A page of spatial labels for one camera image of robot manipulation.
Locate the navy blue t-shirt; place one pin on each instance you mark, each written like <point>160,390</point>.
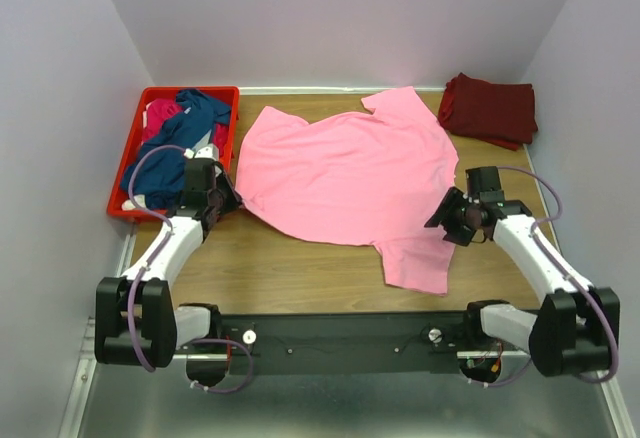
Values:
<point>157,167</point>

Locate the magenta t-shirt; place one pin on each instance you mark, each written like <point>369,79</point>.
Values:
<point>158,111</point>

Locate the red plastic bin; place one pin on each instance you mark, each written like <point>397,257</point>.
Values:
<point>117,197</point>

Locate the pink t-shirt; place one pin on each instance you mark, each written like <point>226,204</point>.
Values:
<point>369,178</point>

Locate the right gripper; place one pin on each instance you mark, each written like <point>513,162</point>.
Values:
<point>454,234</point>

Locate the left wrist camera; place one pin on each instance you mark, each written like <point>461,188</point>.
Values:
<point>209,152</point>

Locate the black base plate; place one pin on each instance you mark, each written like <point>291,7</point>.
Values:
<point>358,343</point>

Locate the white garment piece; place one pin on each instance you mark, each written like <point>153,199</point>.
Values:
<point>138,202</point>

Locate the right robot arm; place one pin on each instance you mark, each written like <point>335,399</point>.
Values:
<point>576,329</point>

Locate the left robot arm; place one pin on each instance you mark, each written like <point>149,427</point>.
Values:
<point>136,323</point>

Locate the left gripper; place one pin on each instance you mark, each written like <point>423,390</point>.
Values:
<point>234,199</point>

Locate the folded dark red t-shirt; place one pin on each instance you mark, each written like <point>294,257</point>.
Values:
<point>499,114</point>

